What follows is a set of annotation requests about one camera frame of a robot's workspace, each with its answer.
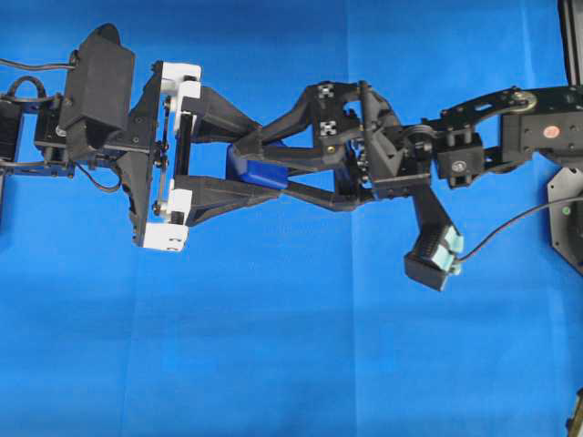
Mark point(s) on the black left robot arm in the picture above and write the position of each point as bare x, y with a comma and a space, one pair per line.
32, 143

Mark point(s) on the blue table cloth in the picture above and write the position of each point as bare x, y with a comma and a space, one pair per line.
285, 319

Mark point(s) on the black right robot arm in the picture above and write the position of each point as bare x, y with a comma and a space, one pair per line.
495, 133

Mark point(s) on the black aluminium table frame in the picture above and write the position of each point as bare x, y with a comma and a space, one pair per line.
570, 18

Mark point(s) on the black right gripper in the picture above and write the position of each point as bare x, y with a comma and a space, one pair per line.
378, 163

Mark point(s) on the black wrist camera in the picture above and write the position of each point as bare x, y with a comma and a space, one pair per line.
97, 93
433, 257

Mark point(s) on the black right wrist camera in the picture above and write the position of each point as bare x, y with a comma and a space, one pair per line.
433, 257

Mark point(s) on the blue cube block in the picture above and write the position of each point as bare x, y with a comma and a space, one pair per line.
255, 172

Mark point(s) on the left gripper white plates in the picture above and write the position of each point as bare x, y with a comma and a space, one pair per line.
174, 101

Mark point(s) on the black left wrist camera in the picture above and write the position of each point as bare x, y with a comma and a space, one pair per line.
97, 93

